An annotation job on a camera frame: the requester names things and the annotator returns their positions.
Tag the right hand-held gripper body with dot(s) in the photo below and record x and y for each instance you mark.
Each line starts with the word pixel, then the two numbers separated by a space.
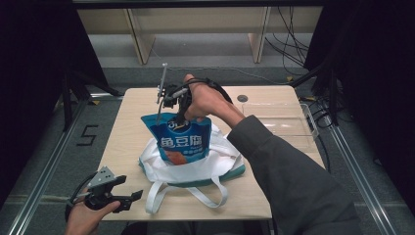
pixel 173 96

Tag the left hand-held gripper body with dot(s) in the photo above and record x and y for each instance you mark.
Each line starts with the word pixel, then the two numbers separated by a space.
pixel 101 178

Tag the blue snack packet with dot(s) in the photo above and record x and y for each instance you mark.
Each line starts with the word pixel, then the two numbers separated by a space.
pixel 181 140

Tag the white tote bag coloured blobs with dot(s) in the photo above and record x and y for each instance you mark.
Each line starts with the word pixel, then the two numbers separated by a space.
pixel 195 171

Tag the person's right hand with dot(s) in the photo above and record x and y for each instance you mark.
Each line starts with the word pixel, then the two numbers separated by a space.
pixel 208 101

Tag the person's left hand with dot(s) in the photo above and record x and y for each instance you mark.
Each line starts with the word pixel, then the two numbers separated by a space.
pixel 83 220

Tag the round table grommet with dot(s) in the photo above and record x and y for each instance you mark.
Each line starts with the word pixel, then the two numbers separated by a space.
pixel 242 98

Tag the pale wooden desk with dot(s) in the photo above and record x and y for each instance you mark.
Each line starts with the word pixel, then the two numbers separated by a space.
pixel 140 36

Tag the black metal stand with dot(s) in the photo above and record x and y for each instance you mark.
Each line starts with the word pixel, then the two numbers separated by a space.
pixel 67 104
pixel 332 94

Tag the clear plastic box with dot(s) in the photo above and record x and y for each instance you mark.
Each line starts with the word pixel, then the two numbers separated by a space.
pixel 293 125

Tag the dark curtain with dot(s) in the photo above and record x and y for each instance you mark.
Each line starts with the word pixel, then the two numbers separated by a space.
pixel 32 65
pixel 375 65

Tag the aluminium floor rail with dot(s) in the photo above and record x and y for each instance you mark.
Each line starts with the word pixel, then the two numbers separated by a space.
pixel 42 176
pixel 362 182

